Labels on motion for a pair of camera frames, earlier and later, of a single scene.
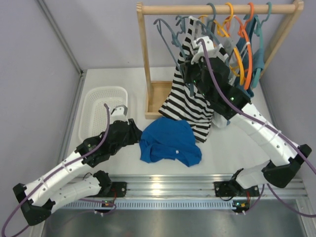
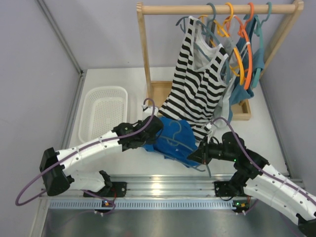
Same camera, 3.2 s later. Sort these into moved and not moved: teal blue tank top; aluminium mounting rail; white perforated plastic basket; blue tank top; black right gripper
Moved: blue tank top; black right gripper
Not moved: aluminium mounting rail; teal blue tank top; white perforated plastic basket
